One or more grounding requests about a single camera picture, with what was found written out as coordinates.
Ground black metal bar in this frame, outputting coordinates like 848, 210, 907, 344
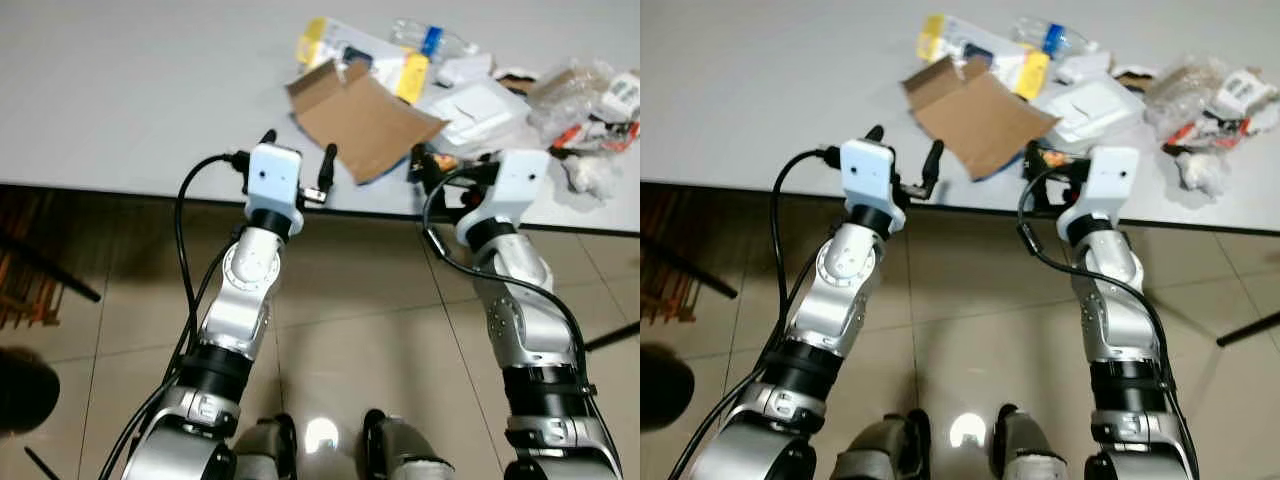
0, 235, 101, 301
640, 235, 739, 299

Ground black round rubbish bin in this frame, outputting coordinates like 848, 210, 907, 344
0, 345, 61, 436
640, 343, 696, 433

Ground white crumpled tissue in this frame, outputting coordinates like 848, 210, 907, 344
565, 155, 621, 196
1175, 150, 1233, 193

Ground clear crumpled plastic wrapper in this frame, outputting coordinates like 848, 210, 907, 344
525, 60, 616, 136
1145, 58, 1231, 131

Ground white printed carton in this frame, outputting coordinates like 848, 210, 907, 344
1205, 68, 1280, 126
600, 70, 641, 126

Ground yellow and white package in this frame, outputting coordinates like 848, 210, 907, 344
918, 14, 1051, 101
296, 17, 431, 104

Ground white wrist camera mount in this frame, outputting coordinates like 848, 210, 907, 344
455, 150, 551, 241
1060, 147, 1141, 236
840, 138, 906, 226
245, 143, 304, 216

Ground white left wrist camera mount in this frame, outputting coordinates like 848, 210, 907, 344
840, 138, 906, 226
245, 143, 304, 216

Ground brown cardboard piece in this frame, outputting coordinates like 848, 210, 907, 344
287, 58, 448, 186
903, 55, 1061, 181

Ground clear bottle with blue label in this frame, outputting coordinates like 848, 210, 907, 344
390, 18, 481, 61
1010, 17, 1096, 58

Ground small brown scrap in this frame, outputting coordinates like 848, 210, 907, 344
495, 68, 541, 96
1112, 66, 1159, 93

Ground robot left leg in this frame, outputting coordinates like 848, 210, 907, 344
235, 415, 299, 480
835, 410, 931, 480

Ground black table leg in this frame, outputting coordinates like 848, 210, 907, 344
1215, 310, 1280, 349
585, 325, 641, 351

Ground red snack wrapper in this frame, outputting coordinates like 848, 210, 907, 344
1160, 115, 1256, 156
550, 120, 641, 156

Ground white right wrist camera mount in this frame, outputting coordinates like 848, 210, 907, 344
455, 150, 551, 241
1060, 147, 1141, 236

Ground small white paper box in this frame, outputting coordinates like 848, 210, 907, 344
437, 52, 496, 89
1055, 52, 1113, 86

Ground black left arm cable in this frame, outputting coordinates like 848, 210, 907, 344
100, 150, 251, 480
665, 148, 846, 480

